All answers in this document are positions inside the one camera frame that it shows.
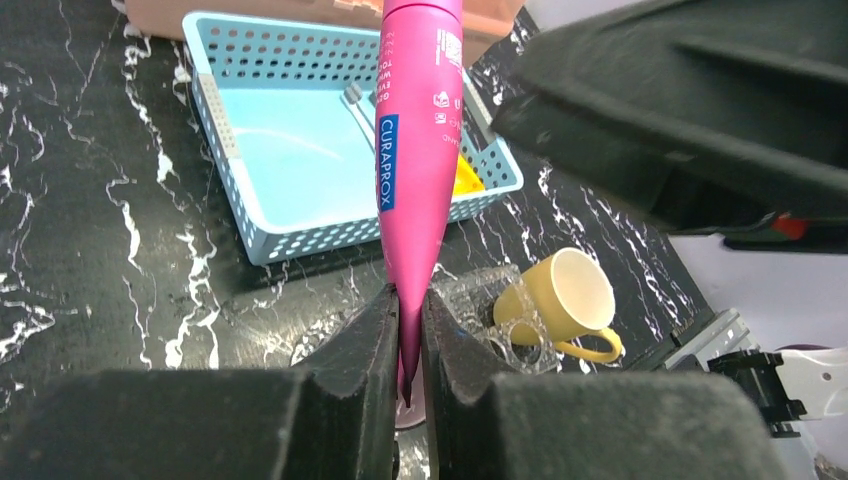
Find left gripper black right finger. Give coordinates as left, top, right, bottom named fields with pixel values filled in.
left=422, top=292, right=787, bottom=479

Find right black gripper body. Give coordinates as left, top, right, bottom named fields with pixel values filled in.
left=491, top=1, right=847, bottom=253

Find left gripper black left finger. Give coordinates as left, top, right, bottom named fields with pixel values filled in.
left=1, top=286, right=399, bottom=479

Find purple mug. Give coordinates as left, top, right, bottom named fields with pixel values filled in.
left=395, top=368, right=426, bottom=431

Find clear plastic tray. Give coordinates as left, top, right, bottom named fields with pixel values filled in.
left=291, top=263, right=559, bottom=376

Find yellow mug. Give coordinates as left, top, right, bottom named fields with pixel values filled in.
left=493, top=247, right=623, bottom=363

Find yellow toothpaste tube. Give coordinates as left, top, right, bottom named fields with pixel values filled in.
left=453, top=155, right=485, bottom=197

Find light blue plastic basket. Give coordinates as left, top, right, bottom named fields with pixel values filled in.
left=182, top=11, right=524, bottom=265

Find pink toothpaste tube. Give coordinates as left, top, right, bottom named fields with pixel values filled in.
left=375, top=1, right=463, bottom=403

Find orange plastic toolbox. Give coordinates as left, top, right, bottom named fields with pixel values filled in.
left=124, top=0, right=525, bottom=68

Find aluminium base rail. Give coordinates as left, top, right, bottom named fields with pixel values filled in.
left=660, top=308, right=761, bottom=371

